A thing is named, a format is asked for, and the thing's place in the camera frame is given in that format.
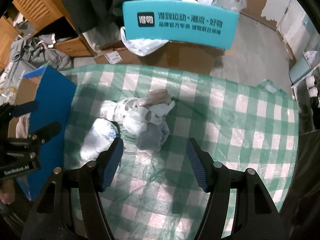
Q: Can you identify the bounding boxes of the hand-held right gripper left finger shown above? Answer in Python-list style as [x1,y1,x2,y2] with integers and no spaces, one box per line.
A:
[21,137,124,240]

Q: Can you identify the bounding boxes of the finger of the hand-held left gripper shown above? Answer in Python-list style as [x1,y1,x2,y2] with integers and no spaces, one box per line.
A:
[30,122,62,143]
[10,101,39,118]

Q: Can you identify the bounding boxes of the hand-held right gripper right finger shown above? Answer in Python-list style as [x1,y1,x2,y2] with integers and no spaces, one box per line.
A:
[186,137,280,240]

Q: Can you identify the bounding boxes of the blue cardboard box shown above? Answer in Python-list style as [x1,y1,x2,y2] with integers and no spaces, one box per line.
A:
[15,64,78,202]

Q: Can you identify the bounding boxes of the person's left hand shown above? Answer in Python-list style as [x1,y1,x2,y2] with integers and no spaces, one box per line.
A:
[0,180,17,204]

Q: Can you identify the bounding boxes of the grey printed bag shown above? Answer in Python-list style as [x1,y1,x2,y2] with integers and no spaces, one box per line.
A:
[0,60,38,105]

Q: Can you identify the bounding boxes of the green checked plastic tablecloth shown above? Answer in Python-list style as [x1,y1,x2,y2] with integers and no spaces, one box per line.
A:
[60,64,300,240]

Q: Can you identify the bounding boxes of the light grey sock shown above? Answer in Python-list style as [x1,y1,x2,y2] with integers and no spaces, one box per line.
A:
[136,124,171,152]

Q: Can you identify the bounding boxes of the white patterned sock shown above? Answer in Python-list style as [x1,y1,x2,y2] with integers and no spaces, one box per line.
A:
[100,97,175,136]

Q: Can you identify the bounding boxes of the pile of grey clothes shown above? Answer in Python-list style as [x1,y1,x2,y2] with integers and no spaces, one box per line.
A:
[10,34,75,71]

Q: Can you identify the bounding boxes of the wooden louvered wardrobe door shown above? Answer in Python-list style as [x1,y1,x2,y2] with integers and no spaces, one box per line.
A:
[12,0,63,33]
[0,15,21,72]

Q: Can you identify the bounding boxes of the wooden wardrobe base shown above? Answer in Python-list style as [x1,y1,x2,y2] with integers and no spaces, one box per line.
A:
[54,34,97,58]

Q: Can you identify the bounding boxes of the white garment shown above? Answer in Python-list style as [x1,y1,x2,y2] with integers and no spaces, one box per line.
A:
[82,25,126,51]

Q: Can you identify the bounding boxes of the brown cardboard box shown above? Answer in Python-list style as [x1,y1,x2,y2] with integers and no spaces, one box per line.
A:
[94,40,226,77]

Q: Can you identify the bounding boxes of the black hanging coat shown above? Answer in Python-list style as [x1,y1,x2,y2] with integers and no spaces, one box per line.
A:
[57,0,118,34]

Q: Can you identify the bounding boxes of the white plastic bag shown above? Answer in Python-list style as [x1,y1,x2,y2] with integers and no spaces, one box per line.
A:
[120,26,171,57]

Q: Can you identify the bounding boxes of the teal printed box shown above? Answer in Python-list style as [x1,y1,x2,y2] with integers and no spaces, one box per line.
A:
[122,0,240,50]

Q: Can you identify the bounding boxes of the shoe rack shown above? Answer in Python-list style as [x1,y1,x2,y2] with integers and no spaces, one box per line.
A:
[290,52,320,137]

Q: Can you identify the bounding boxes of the white shoes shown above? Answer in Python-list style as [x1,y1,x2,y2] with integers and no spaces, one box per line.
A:
[306,76,320,98]

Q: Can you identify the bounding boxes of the light blue panel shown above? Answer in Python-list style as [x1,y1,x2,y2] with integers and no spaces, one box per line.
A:
[289,54,320,85]

